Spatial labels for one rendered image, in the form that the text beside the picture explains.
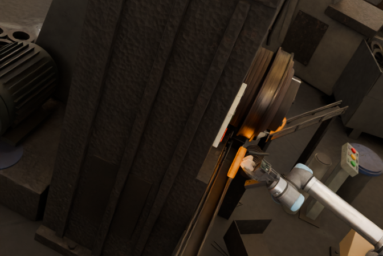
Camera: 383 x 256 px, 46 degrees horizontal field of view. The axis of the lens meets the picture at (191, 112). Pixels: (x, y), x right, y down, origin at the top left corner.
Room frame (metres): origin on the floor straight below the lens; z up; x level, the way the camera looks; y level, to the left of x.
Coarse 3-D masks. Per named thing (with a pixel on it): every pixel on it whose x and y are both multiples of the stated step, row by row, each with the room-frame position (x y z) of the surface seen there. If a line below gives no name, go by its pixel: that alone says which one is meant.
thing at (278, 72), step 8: (280, 56) 1.87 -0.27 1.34; (288, 56) 1.90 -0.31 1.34; (280, 64) 1.82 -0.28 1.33; (288, 64) 1.82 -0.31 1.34; (272, 72) 1.77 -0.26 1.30; (280, 72) 1.78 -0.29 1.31; (272, 80) 1.74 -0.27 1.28; (280, 80) 1.75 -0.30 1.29; (264, 88) 1.71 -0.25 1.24; (272, 88) 1.72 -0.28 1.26; (264, 96) 1.69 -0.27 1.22; (272, 96) 1.70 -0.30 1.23; (256, 104) 1.68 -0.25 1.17; (264, 104) 1.68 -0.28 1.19; (256, 112) 1.67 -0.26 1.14; (264, 112) 1.67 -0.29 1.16; (248, 120) 1.67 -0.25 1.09; (256, 120) 1.67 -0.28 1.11; (248, 128) 1.68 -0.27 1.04; (256, 128) 1.66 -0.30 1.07; (248, 136) 1.71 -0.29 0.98
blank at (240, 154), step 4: (240, 148) 1.70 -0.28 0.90; (244, 148) 1.72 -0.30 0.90; (240, 152) 1.68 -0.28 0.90; (244, 152) 1.69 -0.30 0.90; (236, 156) 1.66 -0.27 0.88; (240, 156) 1.66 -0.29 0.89; (236, 160) 1.64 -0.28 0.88; (240, 160) 1.64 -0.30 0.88; (232, 164) 1.71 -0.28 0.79; (236, 164) 1.63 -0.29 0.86; (240, 164) 1.63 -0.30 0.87; (232, 168) 1.62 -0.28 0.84; (236, 168) 1.62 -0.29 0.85; (228, 172) 1.67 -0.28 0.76; (232, 172) 1.62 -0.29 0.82; (236, 172) 1.62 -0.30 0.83; (232, 176) 1.62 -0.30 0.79
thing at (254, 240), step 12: (240, 228) 1.46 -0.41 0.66; (252, 228) 1.50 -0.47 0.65; (264, 228) 1.53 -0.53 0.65; (228, 240) 1.40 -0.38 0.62; (240, 240) 1.35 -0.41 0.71; (252, 240) 1.47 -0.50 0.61; (264, 240) 1.50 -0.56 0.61; (240, 252) 1.32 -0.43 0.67; (252, 252) 1.41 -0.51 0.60; (264, 252) 1.44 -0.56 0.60
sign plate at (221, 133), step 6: (246, 84) 1.69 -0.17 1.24; (240, 90) 1.62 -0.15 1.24; (240, 96) 1.58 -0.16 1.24; (234, 102) 1.52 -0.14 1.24; (234, 108) 1.47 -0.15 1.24; (228, 114) 1.43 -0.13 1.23; (228, 120) 1.43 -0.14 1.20; (222, 126) 1.43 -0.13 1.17; (222, 132) 1.43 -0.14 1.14; (216, 138) 1.43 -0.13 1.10; (216, 144) 1.43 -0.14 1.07
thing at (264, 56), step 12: (264, 48) 1.95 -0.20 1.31; (264, 60) 1.84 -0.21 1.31; (252, 72) 1.77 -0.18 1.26; (264, 72) 1.78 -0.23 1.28; (252, 84) 1.73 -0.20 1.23; (264, 84) 1.71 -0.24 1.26; (252, 96) 1.71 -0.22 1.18; (240, 108) 1.70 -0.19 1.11; (252, 108) 1.66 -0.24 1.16; (240, 120) 1.71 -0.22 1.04
